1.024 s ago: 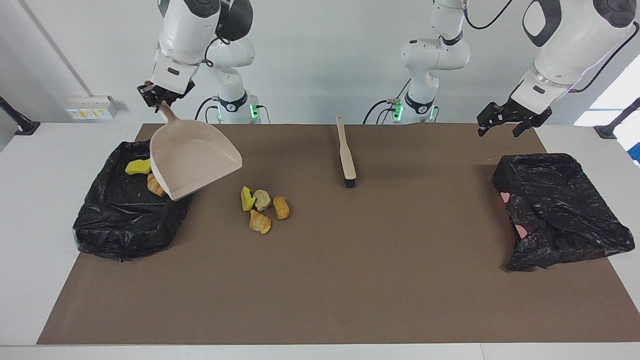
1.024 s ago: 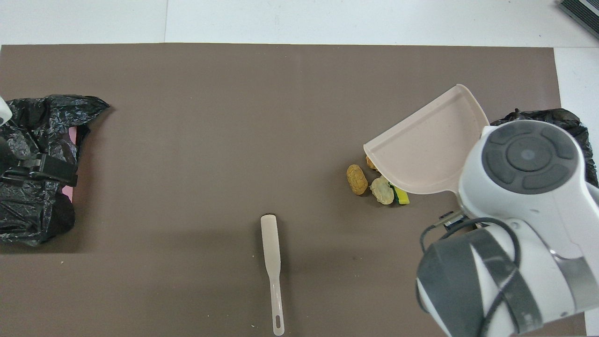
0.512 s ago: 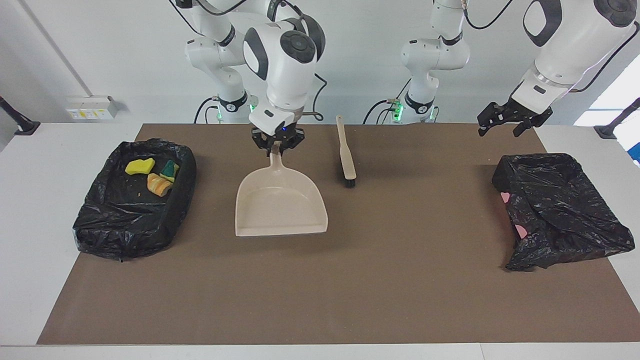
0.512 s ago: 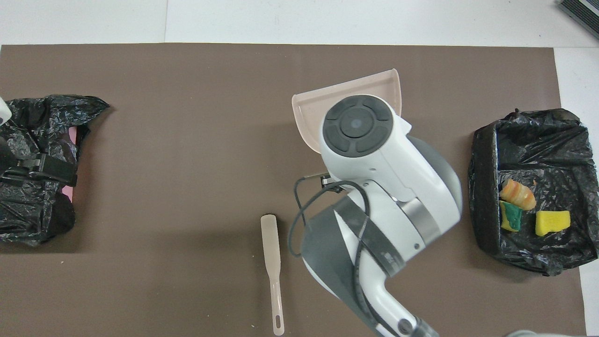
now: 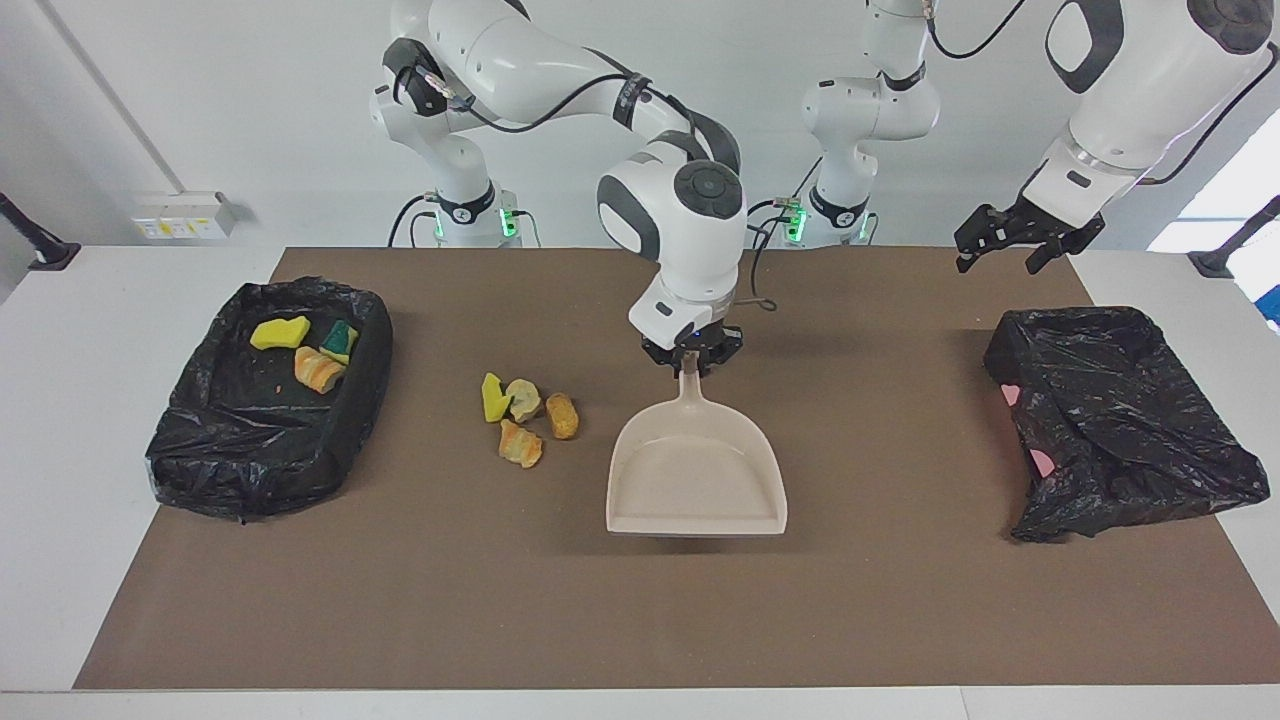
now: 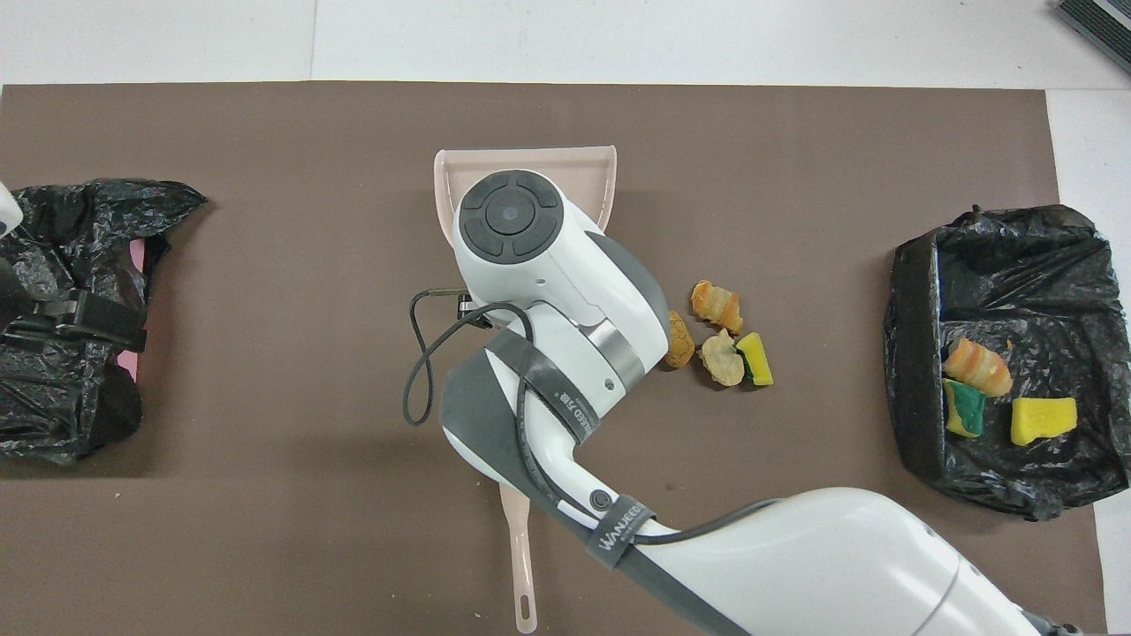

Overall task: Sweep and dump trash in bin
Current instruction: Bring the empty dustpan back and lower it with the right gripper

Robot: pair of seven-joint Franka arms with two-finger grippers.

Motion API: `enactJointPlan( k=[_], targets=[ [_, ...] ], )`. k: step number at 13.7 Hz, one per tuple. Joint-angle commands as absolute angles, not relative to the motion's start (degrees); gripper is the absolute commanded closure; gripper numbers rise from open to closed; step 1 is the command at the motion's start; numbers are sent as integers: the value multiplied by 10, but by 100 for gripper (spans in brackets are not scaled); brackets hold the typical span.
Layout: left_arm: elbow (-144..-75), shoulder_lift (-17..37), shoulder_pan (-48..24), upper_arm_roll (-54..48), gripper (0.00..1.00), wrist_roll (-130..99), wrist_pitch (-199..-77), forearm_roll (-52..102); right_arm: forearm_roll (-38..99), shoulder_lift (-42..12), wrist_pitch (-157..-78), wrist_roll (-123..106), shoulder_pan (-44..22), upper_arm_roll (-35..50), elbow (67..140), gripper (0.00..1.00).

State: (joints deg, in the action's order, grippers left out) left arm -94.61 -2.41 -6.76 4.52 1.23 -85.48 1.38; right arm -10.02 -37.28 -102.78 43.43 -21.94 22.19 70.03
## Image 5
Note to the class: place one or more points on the bin lined with black bag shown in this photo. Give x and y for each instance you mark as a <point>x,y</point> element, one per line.
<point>250,450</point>

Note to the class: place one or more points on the grey wall conduit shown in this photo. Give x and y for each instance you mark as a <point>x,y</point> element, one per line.
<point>113,97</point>

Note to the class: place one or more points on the crumpled black trash bag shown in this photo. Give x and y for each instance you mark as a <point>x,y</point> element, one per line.
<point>1120,440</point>

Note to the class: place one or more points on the black camera stand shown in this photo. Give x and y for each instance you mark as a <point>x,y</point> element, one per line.
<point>45,252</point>
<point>1215,262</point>

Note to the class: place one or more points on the brown oval bread roll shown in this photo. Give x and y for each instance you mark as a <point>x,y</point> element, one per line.
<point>563,416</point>

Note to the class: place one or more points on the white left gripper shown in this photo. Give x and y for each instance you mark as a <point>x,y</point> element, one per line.
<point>1070,195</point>

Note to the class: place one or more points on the pink plastic bin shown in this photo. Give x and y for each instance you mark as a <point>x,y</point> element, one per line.
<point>1042,465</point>

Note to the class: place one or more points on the pale bread piece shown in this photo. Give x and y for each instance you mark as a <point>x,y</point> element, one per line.
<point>524,400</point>

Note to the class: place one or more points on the blue plastic object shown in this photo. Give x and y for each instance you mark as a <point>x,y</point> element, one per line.
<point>1273,308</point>

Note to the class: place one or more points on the golden croissant bread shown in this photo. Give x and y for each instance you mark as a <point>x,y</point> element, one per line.
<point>520,445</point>

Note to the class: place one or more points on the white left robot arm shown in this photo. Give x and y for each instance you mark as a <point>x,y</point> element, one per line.
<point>1150,80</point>

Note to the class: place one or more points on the brown table mat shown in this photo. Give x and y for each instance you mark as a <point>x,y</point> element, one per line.
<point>640,600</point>

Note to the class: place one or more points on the white wall socket box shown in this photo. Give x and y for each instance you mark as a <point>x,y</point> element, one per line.
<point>180,220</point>

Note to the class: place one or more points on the yellow green sponge piece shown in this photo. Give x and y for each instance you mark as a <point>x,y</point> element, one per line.
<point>492,400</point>

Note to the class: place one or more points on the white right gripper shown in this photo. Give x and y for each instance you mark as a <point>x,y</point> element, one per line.
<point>680,315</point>

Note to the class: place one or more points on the striped croissant bread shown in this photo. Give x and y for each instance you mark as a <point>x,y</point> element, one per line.
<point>318,370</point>

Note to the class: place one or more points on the beige plastic dustpan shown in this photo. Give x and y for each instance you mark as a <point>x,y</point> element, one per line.
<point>695,480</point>

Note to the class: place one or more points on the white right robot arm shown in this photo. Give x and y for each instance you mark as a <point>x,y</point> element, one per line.
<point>708,185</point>

